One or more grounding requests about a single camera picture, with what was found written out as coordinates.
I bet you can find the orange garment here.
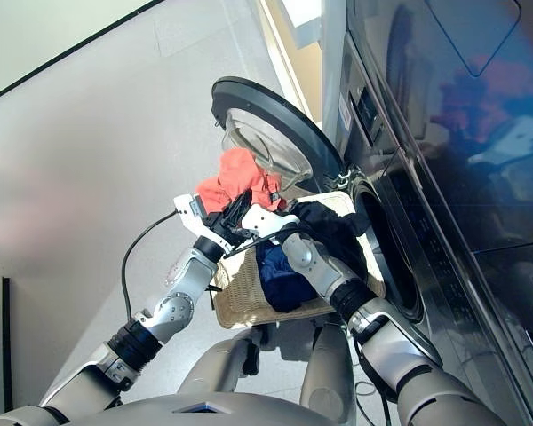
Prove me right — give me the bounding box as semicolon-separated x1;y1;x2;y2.
195;147;290;215

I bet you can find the navy blue garment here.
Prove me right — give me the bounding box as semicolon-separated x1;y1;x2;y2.
255;246;322;314

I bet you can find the black garment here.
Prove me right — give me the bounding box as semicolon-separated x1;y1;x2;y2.
288;200;370;285

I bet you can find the pale woven laundry basket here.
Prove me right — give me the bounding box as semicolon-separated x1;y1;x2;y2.
212;190;386;330

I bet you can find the round washing machine door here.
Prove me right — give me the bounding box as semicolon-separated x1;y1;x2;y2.
211;75;351;193

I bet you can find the grey washing machine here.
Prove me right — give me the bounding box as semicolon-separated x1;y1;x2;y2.
319;0;533;426

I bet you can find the silver robot leg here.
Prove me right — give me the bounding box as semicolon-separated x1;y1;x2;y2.
177;330;262;397
299;321;360;422

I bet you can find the blue white energy label sticker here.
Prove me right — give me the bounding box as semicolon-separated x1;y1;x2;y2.
338;95;353;133

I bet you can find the silver robot torso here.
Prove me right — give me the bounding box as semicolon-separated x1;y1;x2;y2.
70;392;352;426

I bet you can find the black upright bar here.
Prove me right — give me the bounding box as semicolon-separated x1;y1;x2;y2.
2;277;12;413

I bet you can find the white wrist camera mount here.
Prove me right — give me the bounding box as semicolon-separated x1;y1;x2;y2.
241;205;301;246
173;193;233;250

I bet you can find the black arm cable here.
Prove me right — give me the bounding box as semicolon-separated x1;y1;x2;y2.
223;221;307;260
120;210;181;320

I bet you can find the pale door frame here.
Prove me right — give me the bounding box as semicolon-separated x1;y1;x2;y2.
255;0;350;132

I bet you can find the black floor cable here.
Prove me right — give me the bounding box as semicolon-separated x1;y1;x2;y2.
357;350;391;426

